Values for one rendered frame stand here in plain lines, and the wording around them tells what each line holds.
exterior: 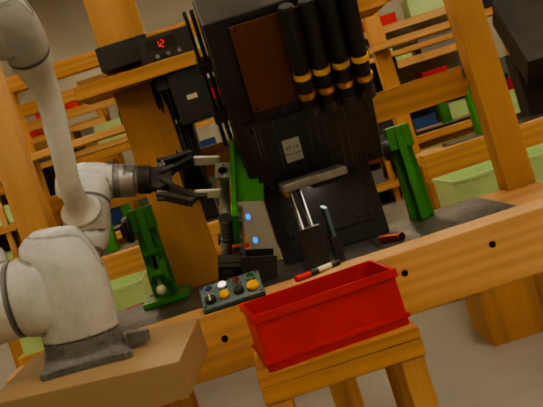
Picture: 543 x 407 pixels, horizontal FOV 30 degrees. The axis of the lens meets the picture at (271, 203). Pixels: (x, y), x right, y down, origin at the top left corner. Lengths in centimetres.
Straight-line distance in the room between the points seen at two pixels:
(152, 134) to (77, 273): 104
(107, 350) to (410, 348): 60
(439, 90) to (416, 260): 84
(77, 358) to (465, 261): 95
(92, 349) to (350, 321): 52
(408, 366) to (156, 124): 121
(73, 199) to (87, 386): 72
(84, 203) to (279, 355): 71
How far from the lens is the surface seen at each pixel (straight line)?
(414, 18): 1210
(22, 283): 200
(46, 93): 242
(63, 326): 200
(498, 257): 245
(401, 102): 309
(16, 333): 205
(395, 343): 207
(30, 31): 229
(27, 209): 301
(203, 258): 297
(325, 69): 241
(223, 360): 240
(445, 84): 312
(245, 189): 259
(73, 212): 253
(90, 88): 286
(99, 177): 265
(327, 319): 207
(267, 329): 205
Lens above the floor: 127
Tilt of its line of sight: 4 degrees down
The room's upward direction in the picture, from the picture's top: 18 degrees counter-clockwise
